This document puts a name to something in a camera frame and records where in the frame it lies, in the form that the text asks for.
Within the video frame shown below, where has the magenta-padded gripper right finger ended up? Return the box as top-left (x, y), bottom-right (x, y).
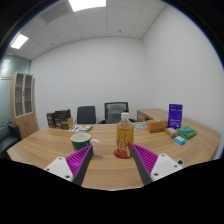
top-left (129, 143), bottom-right (183, 186)

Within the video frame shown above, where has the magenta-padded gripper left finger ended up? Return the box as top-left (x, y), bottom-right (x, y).
top-left (44, 144), bottom-right (95, 187)

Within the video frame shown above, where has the orange-label drink bottle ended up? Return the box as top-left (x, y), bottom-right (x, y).
top-left (115, 112), bottom-right (135, 159)

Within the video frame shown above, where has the small blue box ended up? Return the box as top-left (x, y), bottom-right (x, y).
top-left (173, 135), bottom-right (187, 146)

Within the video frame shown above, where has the green and white mug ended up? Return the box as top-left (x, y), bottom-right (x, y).
top-left (70, 132), bottom-right (102, 156)

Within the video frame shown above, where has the small tan box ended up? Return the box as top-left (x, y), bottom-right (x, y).
top-left (163, 126), bottom-right (180, 138)

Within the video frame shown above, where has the green packet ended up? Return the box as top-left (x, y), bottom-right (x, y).
top-left (175, 125), bottom-right (198, 140)

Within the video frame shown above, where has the orange cardboard box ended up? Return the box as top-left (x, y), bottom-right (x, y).
top-left (146, 119), bottom-right (169, 134)

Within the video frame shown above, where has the flat round red coaster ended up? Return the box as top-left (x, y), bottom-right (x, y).
top-left (113, 148), bottom-right (133, 160)

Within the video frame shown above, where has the large black box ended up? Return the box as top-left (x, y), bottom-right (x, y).
top-left (54, 108), bottom-right (74, 131)

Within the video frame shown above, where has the purple standing box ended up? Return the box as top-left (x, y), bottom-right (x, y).
top-left (167, 103), bottom-right (184, 130)

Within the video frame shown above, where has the wooden shelf cabinet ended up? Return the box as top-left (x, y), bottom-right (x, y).
top-left (9, 72), bottom-right (39, 139)

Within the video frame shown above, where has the wooden side desk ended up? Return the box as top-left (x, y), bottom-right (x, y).
top-left (136, 107), bottom-right (174, 123)

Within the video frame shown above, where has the dark solid-back office chair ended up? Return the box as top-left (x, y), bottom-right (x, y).
top-left (75, 105), bottom-right (98, 125)

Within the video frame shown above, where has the black sofa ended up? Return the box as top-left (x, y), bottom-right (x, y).
top-left (0, 123), bottom-right (23, 160)

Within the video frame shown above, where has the black mesh-back office chair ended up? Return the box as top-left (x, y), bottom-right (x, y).
top-left (99, 101), bottom-right (138, 125)

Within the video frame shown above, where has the small ceiling light panel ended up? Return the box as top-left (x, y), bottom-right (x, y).
top-left (9, 33), bottom-right (30, 50)

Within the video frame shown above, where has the ceiling air vent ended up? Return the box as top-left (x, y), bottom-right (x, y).
top-left (39, 1), bottom-right (71, 24)

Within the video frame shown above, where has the large ceiling light panel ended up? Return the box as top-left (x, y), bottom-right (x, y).
top-left (68, 0), bottom-right (107, 13)

